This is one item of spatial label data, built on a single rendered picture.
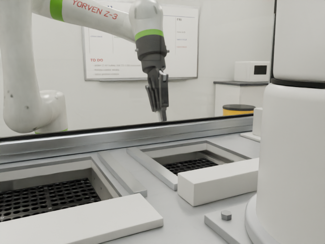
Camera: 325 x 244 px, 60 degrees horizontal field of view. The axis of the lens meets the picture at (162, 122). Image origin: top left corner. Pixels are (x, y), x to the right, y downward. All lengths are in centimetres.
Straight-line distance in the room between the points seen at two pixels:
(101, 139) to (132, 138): 8
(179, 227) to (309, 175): 18
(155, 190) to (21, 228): 20
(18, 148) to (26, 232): 31
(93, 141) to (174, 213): 34
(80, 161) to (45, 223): 29
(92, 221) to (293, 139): 25
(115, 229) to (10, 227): 13
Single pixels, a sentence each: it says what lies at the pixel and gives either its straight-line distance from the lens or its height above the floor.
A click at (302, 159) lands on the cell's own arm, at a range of 27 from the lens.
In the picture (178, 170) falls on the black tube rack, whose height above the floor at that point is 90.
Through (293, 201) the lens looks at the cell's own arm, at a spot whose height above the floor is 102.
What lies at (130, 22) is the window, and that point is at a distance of 71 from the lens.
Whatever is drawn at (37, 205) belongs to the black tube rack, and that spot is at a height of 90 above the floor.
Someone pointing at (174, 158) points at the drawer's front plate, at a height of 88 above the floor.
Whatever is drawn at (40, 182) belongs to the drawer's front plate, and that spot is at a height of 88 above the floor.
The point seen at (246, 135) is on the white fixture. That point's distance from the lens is 83.
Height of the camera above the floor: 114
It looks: 11 degrees down
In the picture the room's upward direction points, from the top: straight up
